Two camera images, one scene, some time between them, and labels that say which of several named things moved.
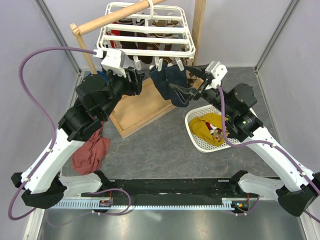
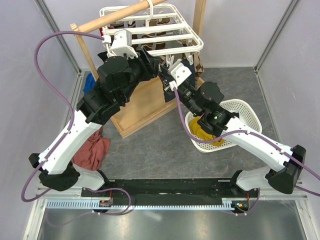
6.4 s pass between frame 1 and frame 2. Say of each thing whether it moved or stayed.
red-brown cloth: stayed
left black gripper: moved
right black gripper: moved
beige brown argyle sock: moved
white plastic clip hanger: moved
